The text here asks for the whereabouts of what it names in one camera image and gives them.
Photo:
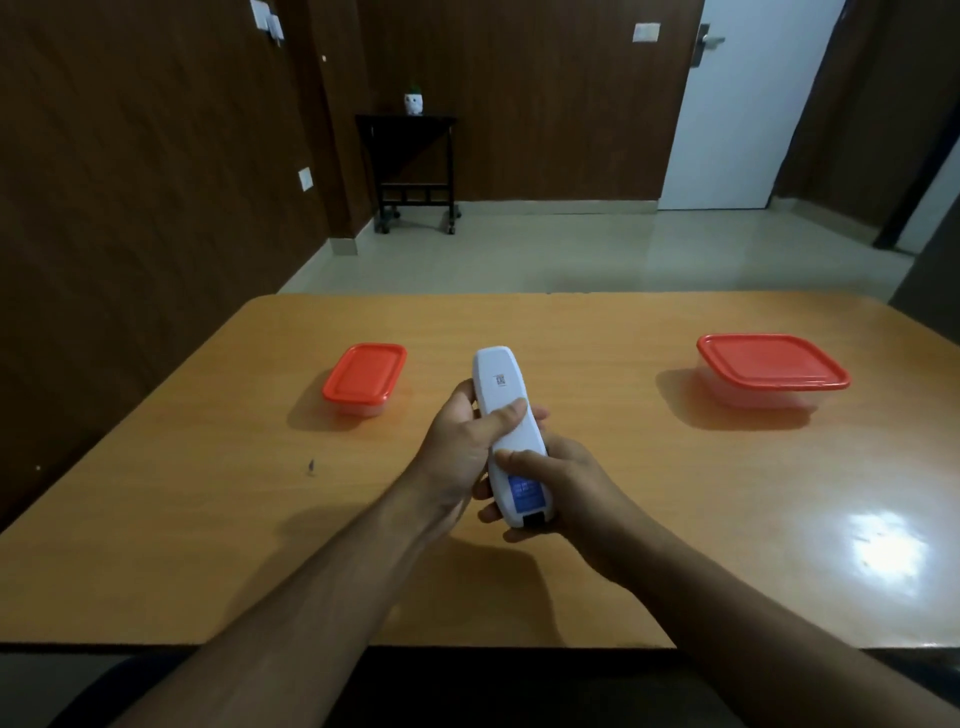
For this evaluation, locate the person's right hand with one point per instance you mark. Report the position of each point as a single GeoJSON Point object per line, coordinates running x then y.
{"type": "Point", "coordinates": [592, 502]}

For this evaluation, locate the person's left hand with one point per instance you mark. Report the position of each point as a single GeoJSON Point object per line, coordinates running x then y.
{"type": "Point", "coordinates": [454, 450]}

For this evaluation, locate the white remote control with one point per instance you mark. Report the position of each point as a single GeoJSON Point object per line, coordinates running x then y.
{"type": "Point", "coordinates": [496, 379]}

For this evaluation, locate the small clear plastic container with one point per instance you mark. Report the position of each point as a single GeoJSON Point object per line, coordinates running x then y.
{"type": "Point", "coordinates": [358, 410]}

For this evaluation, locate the small red lid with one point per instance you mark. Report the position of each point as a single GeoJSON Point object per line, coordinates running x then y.
{"type": "Point", "coordinates": [365, 371]}

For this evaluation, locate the large clear plastic container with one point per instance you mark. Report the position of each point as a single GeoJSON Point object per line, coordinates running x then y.
{"type": "Point", "coordinates": [757, 397]}

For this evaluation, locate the large red lid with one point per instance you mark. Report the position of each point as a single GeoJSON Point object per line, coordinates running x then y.
{"type": "Point", "coordinates": [772, 361]}

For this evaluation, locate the person's left forearm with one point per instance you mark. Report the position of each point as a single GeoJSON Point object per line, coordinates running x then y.
{"type": "Point", "coordinates": [315, 615]}

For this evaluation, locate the person's right forearm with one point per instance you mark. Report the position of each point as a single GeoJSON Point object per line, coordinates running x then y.
{"type": "Point", "coordinates": [750, 645]}

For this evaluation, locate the person's legs in dark trousers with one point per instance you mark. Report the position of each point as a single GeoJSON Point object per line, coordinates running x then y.
{"type": "Point", "coordinates": [487, 690]}

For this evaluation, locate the low wooden table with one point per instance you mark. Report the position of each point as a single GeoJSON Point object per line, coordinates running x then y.
{"type": "Point", "coordinates": [675, 487]}

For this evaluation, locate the black side table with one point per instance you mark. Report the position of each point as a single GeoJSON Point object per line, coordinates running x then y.
{"type": "Point", "coordinates": [405, 127]}

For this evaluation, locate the white plant pot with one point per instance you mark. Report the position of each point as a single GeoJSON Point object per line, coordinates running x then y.
{"type": "Point", "coordinates": [413, 103]}

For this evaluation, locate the white door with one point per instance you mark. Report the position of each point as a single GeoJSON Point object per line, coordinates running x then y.
{"type": "Point", "coordinates": [742, 112]}

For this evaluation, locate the white wall socket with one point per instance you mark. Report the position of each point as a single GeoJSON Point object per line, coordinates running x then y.
{"type": "Point", "coordinates": [305, 178]}

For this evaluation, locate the white switch plate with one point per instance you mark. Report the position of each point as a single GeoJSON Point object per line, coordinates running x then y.
{"type": "Point", "coordinates": [646, 32]}

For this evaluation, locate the white switch with plug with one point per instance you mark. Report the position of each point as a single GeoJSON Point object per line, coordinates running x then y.
{"type": "Point", "coordinates": [264, 15]}

